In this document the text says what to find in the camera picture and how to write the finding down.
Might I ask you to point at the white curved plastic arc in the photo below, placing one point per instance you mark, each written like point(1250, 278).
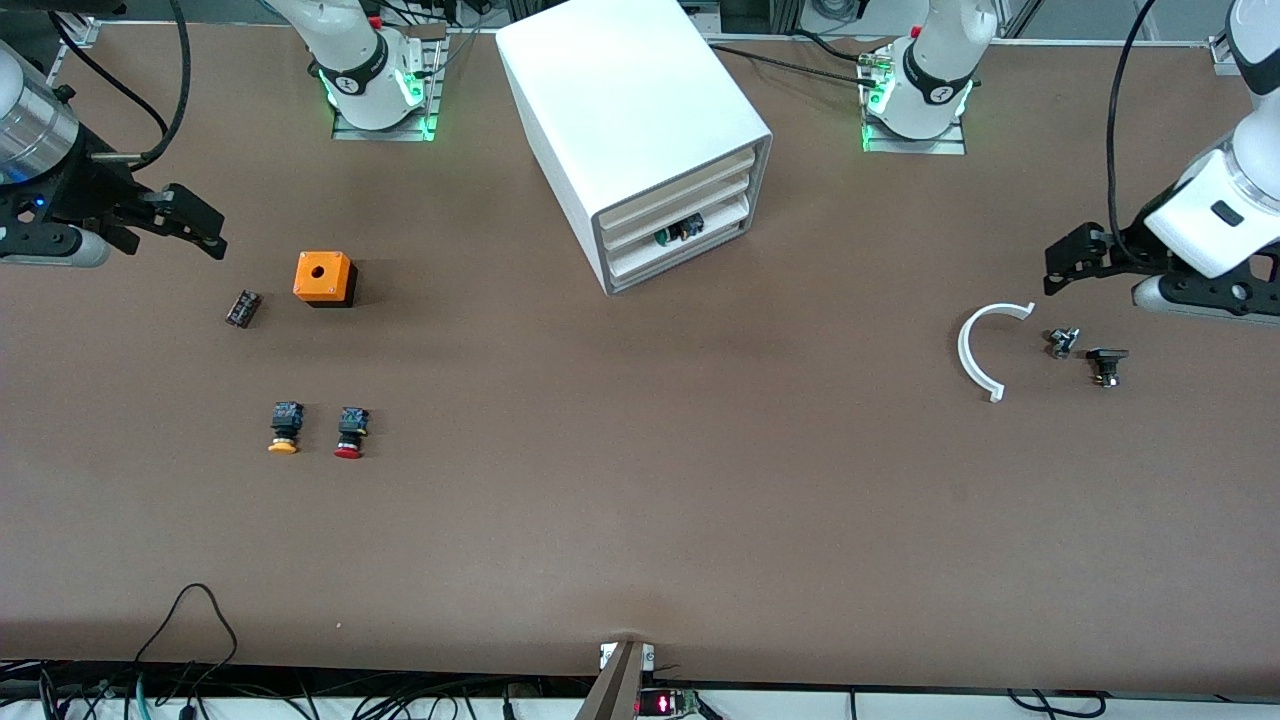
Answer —
point(966, 355)

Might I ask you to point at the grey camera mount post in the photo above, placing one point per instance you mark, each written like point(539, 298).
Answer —
point(615, 685)

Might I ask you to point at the orange button enclosure box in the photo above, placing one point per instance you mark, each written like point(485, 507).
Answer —
point(322, 275)

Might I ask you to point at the aluminium frame corner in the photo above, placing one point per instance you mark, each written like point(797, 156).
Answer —
point(1220, 52)

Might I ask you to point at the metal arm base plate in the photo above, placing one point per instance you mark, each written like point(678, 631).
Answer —
point(950, 145)
point(435, 80)

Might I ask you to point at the yellow mushroom push button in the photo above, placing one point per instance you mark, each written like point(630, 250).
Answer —
point(285, 425)

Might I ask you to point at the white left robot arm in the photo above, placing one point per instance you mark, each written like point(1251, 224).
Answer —
point(1215, 210)

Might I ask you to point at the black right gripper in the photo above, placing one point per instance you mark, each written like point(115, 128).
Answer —
point(88, 193)

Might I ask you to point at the small black contact block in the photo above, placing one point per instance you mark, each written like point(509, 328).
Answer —
point(243, 309)

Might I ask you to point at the aluminium frame profile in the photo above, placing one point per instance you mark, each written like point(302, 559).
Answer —
point(85, 32)

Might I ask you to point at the red mushroom push button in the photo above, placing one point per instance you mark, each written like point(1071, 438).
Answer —
point(350, 432)

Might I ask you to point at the small device with red display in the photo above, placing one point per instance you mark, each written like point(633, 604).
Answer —
point(665, 703)

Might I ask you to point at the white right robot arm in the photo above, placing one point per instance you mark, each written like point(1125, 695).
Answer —
point(350, 60)

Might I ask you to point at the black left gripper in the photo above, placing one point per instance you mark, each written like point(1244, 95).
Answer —
point(1128, 258)

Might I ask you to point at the small silver black component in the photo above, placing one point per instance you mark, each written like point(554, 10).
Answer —
point(1062, 342)

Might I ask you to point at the black push button part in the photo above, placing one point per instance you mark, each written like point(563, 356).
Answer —
point(1106, 365)

